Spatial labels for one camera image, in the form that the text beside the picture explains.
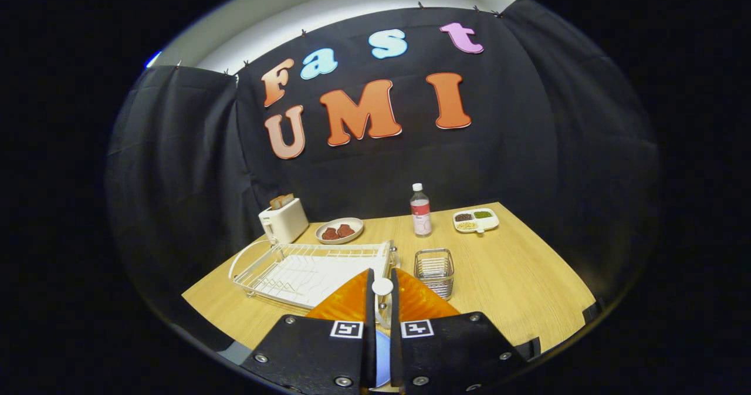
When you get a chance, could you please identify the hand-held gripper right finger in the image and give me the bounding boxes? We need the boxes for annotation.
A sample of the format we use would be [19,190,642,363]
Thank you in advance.
[390,268,529,394]

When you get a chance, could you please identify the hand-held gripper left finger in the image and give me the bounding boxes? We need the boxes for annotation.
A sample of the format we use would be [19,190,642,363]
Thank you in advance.
[241,268,377,394]

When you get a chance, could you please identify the metal wire basket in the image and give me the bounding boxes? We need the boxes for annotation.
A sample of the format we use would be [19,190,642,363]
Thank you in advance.
[414,248,455,300]

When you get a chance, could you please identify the white wire dish rack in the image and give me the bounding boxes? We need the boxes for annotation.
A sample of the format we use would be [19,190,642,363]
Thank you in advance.
[228,239,401,309]

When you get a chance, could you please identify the small beige oval plate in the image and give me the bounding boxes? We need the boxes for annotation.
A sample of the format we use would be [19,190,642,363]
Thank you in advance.
[315,217,364,245]

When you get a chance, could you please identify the white divided snack dish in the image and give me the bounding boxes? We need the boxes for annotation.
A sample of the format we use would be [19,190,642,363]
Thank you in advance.
[452,208,500,234]

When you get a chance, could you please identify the white toaster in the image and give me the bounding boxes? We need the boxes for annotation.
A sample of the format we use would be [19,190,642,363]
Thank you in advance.
[259,198,309,244]

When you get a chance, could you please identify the clear bottle with red label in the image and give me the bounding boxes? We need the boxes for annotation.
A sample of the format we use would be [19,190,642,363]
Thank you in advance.
[410,183,432,237]

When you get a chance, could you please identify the black backdrop cloth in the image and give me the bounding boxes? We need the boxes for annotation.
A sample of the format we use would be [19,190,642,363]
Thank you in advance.
[106,0,661,349]

